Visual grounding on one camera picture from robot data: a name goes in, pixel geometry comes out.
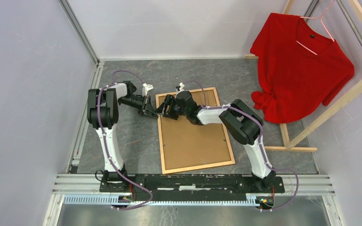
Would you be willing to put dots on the aluminium rail frame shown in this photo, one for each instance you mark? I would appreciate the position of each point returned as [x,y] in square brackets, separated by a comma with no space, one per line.
[84,189]

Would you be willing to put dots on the wooden clothes rack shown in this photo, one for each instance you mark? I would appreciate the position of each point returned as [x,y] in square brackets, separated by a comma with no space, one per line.
[350,95]

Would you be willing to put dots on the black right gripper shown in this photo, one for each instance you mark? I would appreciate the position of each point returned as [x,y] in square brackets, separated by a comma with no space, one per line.
[169,100]

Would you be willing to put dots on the red t-shirt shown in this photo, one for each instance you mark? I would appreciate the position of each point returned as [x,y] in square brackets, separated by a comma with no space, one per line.
[298,69]

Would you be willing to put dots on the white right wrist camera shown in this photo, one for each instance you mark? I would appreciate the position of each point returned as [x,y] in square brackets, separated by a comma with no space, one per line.
[180,87]

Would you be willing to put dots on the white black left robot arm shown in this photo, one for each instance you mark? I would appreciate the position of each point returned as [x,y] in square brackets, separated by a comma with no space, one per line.
[103,114]

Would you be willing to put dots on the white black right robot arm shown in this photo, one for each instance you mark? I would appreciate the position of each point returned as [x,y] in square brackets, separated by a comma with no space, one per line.
[244,125]

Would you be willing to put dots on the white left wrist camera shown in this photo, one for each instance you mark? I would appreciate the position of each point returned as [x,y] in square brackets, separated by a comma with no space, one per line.
[146,88]

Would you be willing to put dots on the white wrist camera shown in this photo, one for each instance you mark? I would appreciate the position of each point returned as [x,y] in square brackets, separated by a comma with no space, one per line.
[146,88]
[180,87]

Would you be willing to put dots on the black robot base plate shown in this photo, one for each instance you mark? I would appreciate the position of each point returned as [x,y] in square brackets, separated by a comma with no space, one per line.
[192,187]

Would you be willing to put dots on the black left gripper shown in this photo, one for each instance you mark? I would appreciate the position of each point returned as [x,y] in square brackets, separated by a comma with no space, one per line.
[147,108]

